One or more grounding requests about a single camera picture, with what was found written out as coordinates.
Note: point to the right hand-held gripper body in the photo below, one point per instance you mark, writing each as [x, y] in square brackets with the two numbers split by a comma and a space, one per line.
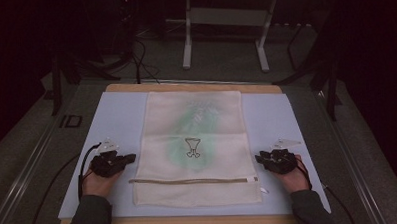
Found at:
[281, 160]

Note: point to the black metal stand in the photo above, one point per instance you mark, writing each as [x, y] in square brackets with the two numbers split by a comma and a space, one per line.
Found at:
[321, 71]
[68, 66]

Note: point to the small black floor bracket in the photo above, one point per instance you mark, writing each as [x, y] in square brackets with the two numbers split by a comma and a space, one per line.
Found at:
[70, 121]

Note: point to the cream mesh laundry bag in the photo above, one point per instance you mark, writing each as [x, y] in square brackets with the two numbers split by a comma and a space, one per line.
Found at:
[193, 125]

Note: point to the metal floor rail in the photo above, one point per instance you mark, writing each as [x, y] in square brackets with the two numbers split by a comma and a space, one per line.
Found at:
[19, 185]
[351, 163]

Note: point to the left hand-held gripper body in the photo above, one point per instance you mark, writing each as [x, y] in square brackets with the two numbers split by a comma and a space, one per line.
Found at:
[105, 162]

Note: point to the white metal stand frame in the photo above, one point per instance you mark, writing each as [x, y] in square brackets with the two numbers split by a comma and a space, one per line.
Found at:
[226, 16]

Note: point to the light blue table mat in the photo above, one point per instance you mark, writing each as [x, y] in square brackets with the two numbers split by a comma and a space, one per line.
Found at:
[120, 118]

